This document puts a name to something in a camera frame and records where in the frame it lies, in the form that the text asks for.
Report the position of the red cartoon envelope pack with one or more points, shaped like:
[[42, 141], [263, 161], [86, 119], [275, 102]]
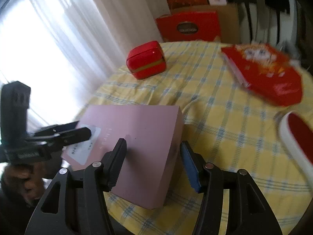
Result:
[[269, 78]]

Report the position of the red tin box gold band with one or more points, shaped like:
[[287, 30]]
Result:
[[144, 56]]

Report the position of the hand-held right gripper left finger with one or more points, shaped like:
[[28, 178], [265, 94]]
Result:
[[116, 166]]

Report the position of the person's left hand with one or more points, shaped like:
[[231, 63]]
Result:
[[22, 176]]

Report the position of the yellow checked tablecloth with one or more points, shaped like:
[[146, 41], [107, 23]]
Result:
[[220, 139]]

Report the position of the red Collection gift box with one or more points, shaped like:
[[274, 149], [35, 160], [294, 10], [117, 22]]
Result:
[[195, 27]]

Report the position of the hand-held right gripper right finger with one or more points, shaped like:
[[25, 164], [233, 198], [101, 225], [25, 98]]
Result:
[[193, 171]]

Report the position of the white sheer curtain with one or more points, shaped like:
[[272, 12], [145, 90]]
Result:
[[61, 41]]

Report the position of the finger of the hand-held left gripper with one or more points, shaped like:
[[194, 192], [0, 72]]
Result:
[[71, 137], [61, 128]]

